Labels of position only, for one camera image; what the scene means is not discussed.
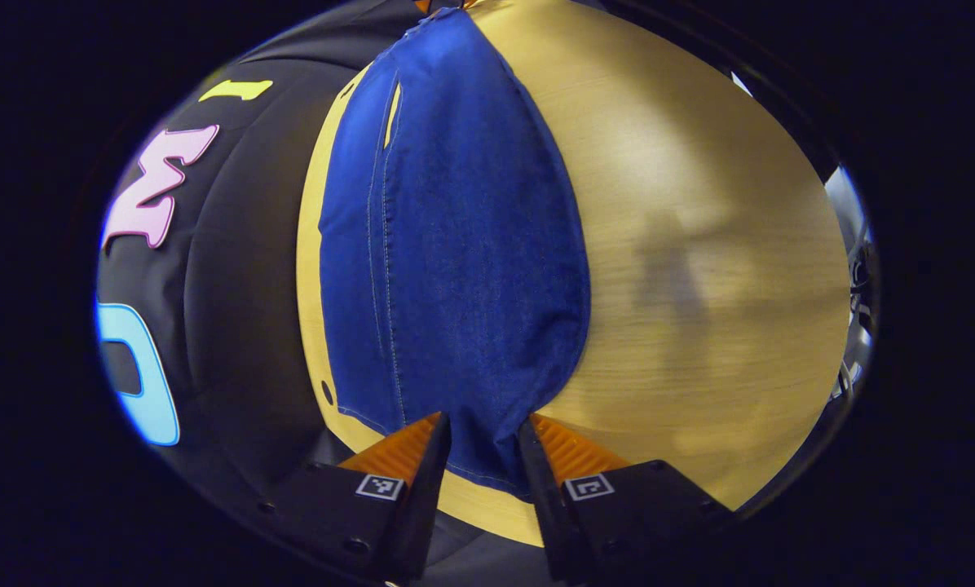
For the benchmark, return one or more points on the black table grommet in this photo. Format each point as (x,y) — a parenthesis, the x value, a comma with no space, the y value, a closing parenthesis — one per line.
(327,393)

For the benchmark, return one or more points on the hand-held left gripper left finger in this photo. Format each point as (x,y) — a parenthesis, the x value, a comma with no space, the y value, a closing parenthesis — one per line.
(422,505)

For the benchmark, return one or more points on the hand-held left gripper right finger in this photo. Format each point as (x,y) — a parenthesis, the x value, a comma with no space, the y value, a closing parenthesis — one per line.
(546,505)

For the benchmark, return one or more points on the blue jeans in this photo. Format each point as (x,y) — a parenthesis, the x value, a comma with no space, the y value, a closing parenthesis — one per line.
(455,244)

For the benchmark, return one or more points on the black backdrop cloth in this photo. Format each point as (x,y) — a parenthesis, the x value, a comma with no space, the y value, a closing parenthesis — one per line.
(235,285)

